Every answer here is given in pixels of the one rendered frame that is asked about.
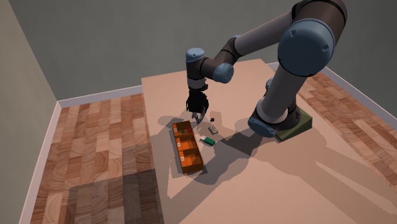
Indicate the orange rack of bins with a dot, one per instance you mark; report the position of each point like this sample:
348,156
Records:
190,157

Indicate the white domino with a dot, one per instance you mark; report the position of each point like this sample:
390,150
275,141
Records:
213,129

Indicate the green and white eraser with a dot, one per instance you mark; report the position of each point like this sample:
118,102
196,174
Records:
207,140

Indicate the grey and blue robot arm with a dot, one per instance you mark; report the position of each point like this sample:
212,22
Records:
306,44

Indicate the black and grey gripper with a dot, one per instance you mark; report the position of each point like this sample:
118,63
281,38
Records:
200,103

